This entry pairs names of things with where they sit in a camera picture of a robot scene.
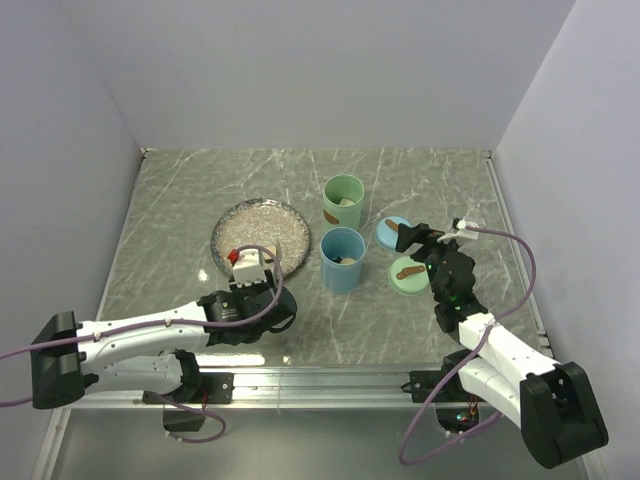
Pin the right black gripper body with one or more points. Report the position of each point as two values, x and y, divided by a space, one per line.
433 265

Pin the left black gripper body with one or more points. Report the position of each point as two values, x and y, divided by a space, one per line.
245 291

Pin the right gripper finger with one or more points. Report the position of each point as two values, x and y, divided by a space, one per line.
407 236
432 245

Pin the blue lid brown handle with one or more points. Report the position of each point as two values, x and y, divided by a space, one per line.
386 234

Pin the green lid brown handle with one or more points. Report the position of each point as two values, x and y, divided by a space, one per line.
408 277

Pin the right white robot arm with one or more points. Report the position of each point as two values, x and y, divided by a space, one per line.
552 403

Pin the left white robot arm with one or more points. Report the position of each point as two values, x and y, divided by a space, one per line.
152 353

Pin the blue cylindrical container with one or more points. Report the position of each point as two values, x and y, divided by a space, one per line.
346 243

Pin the green cylindrical container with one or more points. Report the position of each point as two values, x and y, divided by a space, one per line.
336 188

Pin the speckled ceramic plate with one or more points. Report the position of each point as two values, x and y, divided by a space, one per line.
262 222

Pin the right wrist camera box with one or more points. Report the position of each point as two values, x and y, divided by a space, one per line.
462 231

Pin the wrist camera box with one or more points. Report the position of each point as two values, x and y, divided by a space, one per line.
462 231
248 267

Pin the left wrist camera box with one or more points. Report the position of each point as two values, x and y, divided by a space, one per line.
248 267

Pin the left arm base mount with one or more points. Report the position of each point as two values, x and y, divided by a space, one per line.
191 398

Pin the aluminium front rail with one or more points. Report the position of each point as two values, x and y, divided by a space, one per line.
310 387

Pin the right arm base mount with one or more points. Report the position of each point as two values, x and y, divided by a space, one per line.
456 410

